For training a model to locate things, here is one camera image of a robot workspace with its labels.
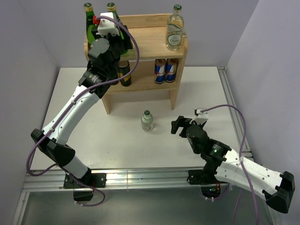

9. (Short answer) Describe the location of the black gold can front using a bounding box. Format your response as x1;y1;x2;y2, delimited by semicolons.
118;61;132;87

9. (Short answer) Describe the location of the small clear glass bottle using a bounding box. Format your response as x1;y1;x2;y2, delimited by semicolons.
141;110;153;132

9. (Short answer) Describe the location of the green bottle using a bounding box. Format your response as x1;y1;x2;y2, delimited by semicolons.
106;2;128;55
84;2;97;47

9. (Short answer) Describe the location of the large clear soda water bottle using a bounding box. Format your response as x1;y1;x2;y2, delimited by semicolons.
165;4;185;50

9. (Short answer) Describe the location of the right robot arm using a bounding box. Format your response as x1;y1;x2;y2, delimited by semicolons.
171;116;295;214

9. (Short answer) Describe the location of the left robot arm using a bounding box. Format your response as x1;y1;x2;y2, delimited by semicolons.
31;34;124;187

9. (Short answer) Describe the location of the wooden two-tier shelf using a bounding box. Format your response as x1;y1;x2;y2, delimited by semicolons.
102;14;188;114

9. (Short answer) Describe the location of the left blue energy drink can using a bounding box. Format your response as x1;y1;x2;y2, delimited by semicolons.
154;59;166;84

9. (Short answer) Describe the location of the blue energy drink can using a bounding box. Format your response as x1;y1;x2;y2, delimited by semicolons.
154;59;166;84
165;58;178;83

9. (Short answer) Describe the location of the right blue energy drink can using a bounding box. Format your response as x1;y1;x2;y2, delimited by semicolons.
165;58;178;83

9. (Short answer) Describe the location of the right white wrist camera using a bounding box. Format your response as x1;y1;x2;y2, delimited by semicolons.
190;108;209;126

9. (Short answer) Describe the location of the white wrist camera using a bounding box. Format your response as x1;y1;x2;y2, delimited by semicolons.
190;108;209;126
93;16;120;38

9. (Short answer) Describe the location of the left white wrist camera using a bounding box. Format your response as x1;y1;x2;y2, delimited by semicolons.
93;16;120;38

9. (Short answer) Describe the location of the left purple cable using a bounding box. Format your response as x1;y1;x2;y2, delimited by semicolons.
25;15;141;207

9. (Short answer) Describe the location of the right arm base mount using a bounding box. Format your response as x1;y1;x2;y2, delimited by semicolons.
187;169;230;202

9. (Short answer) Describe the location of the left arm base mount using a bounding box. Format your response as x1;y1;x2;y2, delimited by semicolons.
63;172;107;203

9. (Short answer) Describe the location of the aluminium frame rail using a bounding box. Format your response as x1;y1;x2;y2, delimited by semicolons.
11;66;282;225

